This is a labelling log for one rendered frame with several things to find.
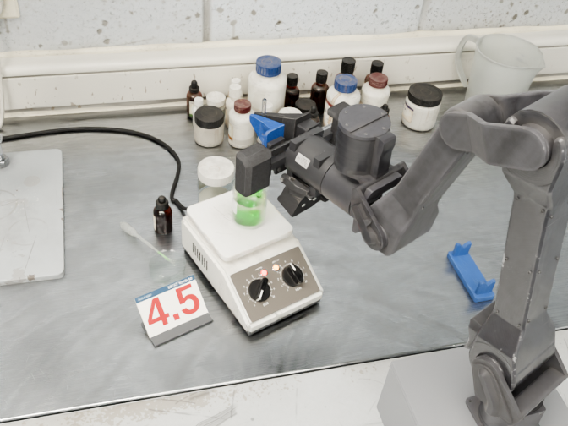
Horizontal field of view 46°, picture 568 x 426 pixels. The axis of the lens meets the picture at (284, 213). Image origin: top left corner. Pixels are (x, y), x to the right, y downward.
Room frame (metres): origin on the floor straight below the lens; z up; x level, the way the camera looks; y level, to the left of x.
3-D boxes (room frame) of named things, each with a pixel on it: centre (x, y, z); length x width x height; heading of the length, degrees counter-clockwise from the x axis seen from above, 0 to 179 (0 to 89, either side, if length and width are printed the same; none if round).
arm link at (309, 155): (0.65, -0.03, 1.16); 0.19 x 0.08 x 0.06; 137
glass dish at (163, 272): (0.67, 0.16, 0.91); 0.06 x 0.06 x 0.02
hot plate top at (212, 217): (0.71, 0.06, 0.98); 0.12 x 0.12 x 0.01; 38
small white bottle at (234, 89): (1.06, 0.12, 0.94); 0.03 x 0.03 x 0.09
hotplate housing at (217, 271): (0.69, 0.05, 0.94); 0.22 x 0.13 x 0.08; 38
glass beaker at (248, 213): (0.72, 0.05, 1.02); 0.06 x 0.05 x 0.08; 149
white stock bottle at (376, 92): (1.13, -0.15, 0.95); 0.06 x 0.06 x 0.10
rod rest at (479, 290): (0.73, -0.30, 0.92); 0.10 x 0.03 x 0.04; 20
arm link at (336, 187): (0.60, -0.08, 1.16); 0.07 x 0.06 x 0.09; 47
